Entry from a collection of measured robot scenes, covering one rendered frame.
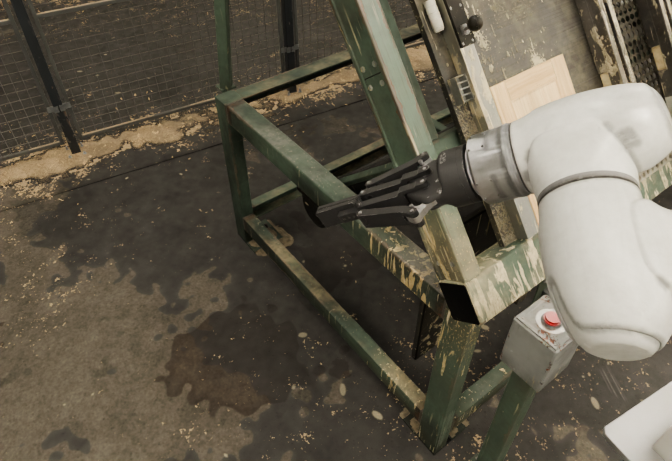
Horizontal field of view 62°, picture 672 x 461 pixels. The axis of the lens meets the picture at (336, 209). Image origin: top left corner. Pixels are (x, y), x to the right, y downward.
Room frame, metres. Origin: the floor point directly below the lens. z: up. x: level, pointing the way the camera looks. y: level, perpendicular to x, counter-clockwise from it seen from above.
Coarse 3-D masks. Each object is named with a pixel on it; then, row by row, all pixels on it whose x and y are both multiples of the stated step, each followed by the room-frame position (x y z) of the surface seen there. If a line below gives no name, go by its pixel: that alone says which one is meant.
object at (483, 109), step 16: (448, 16) 1.34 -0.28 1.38; (448, 32) 1.33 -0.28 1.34; (448, 48) 1.33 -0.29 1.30; (464, 48) 1.30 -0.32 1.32; (464, 64) 1.28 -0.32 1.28; (480, 64) 1.30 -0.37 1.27; (480, 80) 1.27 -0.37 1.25; (480, 96) 1.24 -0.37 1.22; (480, 112) 1.22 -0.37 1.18; (496, 112) 1.23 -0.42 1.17; (480, 128) 1.21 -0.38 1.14; (512, 208) 1.09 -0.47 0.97; (528, 208) 1.09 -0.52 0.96; (512, 224) 1.08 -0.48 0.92; (528, 224) 1.06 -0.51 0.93
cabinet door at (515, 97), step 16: (544, 64) 1.43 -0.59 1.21; (560, 64) 1.46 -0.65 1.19; (512, 80) 1.34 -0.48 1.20; (528, 80) 1.37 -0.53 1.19; (544, 80) 1.39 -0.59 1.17; (560, 80) 1.42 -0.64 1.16; (496, 96) 1.29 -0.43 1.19; (512, 96) 1.31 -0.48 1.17; (528, 96) 1.34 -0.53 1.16; (544, 96) 1.36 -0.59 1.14; (560, 96) 1.39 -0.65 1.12; (512, 112) 1.28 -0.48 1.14; (528, 112) 1.31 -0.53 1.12
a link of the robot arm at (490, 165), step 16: (496, 128) 0.55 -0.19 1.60; (480, 144) 0.53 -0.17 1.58; (496, 144) 0.52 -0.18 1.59; (480, 160) 0.51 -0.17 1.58; (496, 160) 0.50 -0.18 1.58; (512, 160) 0.50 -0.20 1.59; (480, 176) 0.50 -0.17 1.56; (496, 176) 0.49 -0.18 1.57; (512, 176) 0.49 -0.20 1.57; (480, 192) 0.50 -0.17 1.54; (496, 192) 0.49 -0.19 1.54; (512, 192) 0.49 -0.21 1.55; (528, 192) 0.49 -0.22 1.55
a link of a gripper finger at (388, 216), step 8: (376, 208) 0.54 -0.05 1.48; (384, 208) 0.53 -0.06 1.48; (392, 208) 0.52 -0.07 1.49; (400, 208) 0.52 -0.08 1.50; (408, 208) 0.51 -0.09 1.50; (360, 216) 0.54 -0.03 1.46; (368, 216) 0.53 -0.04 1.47; (376, 216) 0.53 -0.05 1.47; (384, 216) 0.52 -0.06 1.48; (392, 216) 0.51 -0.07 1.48; (400, 216) 0.51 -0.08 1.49; (408, 216) 0.50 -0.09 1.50; (416, 216) 0.49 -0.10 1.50; (368, 224) 0.54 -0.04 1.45; (376, 224) 0.53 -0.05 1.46; (384, 224) 0.52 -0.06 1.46; (392, 224) 0.52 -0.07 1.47; (400, 224) 0.51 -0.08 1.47; (408, 224) 0.51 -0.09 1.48; (416, 224) 0.49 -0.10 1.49; (424, 224) 0.49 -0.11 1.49
